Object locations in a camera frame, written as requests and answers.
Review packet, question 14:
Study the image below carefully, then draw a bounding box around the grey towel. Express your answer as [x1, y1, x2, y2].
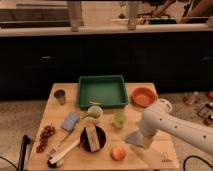
[125, 130, 144, 147]

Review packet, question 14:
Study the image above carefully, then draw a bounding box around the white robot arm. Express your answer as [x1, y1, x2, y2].
[139, 99, 213, 155]

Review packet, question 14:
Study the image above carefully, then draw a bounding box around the green plastic cup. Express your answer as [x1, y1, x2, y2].
[113, 113, 126, 129]

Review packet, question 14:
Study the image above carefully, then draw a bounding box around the small metal cup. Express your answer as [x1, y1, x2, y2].
[54, 89, 66, 105]

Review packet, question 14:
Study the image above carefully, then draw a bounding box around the orange apple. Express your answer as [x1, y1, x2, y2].
[111, 146, 126, 161]

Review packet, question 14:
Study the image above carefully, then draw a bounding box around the orange bowl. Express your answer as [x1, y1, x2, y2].
[131, 87, 157, 107]

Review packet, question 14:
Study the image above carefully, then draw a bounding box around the wooden block on plate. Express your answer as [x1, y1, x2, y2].
[86, 125, 100, 152]

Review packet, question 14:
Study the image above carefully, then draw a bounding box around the green plastic tray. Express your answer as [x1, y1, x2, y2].
[76, 75, 129, 110]

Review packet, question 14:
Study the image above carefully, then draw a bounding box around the blue sponge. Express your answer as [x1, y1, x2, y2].
[62, 112, 79, 132]

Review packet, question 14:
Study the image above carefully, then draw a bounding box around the metal fork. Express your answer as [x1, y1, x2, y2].
[47, 132, 72, 157]

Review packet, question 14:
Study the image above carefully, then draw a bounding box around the red grape bunch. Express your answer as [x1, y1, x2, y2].
[36, 125, 55, 153]

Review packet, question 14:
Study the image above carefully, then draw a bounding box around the black cable right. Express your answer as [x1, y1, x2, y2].
[182, 155, 213, 171]

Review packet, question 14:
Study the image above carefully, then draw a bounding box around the black cable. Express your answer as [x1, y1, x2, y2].
[0, 155, 19, 171]
[182, 155, 213, 171]

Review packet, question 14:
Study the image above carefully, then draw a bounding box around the white handled brush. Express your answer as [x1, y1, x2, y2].
[47, 139, 80, 169]

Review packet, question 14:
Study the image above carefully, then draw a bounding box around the black clamp post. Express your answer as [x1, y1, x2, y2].
[17, 135, 31, 171]

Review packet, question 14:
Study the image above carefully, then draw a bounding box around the black cable left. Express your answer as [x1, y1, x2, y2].
[0, 155, 19, 171]

